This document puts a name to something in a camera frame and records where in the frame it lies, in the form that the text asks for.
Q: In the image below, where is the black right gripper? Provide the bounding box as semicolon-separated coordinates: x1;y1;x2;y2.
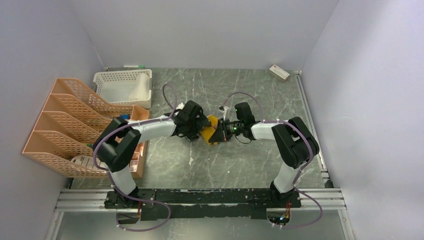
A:
209;117;244;143

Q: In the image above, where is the yellow grey patterned towel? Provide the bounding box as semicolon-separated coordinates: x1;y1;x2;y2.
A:
200;114;219;145

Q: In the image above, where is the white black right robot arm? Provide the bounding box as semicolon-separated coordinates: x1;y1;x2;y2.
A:
207;102;320;207

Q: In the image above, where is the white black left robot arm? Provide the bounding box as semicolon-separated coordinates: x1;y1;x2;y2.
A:
92;100;212;208

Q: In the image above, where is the orange compartment organiser tray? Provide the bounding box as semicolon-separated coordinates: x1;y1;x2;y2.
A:
112;105;150;179

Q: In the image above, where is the white perforated plastic basket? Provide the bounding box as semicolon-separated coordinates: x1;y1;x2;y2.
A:
93;69;153;109

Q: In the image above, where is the white green marker pen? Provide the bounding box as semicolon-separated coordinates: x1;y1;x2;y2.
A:
122;64;145;69

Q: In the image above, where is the white red small box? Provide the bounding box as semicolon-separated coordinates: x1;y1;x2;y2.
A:
267;64;290;82

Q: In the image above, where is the white packet in file rack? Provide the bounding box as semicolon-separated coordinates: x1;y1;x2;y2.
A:
70;155;99;170

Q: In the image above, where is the orange mesh file rack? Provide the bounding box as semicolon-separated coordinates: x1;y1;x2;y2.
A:
22;78;134;178

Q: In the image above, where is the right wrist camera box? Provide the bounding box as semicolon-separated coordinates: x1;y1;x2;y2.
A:
218;105;230;120

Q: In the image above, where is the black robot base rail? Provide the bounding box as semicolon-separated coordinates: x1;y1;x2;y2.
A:
104;188;302;221

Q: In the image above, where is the aluminium frame rail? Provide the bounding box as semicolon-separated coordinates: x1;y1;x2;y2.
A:
45;188;355;240

